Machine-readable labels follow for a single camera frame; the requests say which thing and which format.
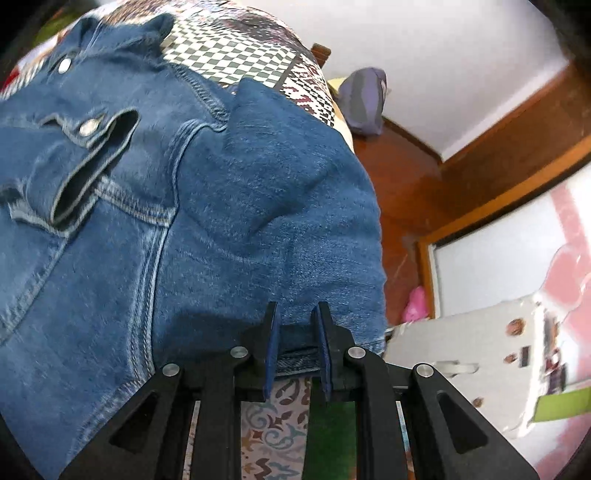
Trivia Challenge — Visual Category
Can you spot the blue denim jacket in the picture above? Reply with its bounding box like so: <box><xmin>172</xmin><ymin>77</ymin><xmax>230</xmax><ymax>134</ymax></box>
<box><xmin>0</xmin><ymin>13</ymin><xmax>387</xmax><ymax>478</ymax></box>

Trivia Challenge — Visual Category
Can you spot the green cloth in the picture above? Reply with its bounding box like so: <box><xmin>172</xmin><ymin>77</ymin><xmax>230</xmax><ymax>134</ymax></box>
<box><xmin>302</xmin><ymin>376</ymin><xmax>356</xmax><ymax>480</ymax></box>

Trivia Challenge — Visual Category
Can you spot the wooden framed wardrobe door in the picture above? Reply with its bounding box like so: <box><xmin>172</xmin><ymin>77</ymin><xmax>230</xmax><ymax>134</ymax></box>
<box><xmin>417</xmin><ymin>134</ymin><xmax>591</xmax><ymax>324</ymax></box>

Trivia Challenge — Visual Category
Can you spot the white box with stickers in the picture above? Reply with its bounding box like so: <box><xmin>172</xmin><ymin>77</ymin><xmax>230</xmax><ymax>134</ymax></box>
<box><xmin>384</xmin><ymin>295</ymin><xmax>591</xmax><ymax>439</ymax></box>

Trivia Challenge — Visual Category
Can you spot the pink plastic bag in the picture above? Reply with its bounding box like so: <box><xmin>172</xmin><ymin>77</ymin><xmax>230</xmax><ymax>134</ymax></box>
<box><xmin>399</xmin><ymin>285</ymin><xmax>428</xmax><ymax>324</ymax></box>

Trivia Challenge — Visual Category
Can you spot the swirl patterned bed sheet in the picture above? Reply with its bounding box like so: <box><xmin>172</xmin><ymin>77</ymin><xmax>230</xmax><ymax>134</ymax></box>
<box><xmin>185</xmin><ymin>374</ymin><xmax>312</xmax><ymax>480</ymax></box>

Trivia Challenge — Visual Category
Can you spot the grey purple backpack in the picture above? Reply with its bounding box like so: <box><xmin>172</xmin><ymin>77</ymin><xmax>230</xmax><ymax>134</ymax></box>
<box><xmin>339</xmin><ymin>68</ymin><xmax>389</xmax><ymax>137</ymax></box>

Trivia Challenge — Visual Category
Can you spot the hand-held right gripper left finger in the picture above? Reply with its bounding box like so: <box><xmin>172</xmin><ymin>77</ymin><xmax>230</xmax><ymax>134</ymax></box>
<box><xmin>60</xmin><ymin>302</ymin><xmax>280</xmax><ymax>480</ymax></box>

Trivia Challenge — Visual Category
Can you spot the patterned patchwork bed blanket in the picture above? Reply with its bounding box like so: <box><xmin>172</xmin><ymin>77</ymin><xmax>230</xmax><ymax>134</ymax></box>
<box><xmin>0</xmin><ymin>0</ymin><xmax>355</xmax><ymax>153</ymax></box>

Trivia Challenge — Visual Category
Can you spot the green paper sheet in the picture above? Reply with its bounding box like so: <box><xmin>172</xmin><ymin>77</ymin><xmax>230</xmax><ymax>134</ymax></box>
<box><xmin>531</xmin><ymin>387</ymin><xmax>591</xmax><ymax>424</ymax></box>

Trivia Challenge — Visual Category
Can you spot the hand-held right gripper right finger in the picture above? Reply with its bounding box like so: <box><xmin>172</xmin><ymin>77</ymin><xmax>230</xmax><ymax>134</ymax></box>
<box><xmin>310</xmin><ymin>302</ymin><xmax>539</xmax><ymax>480</ymax></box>

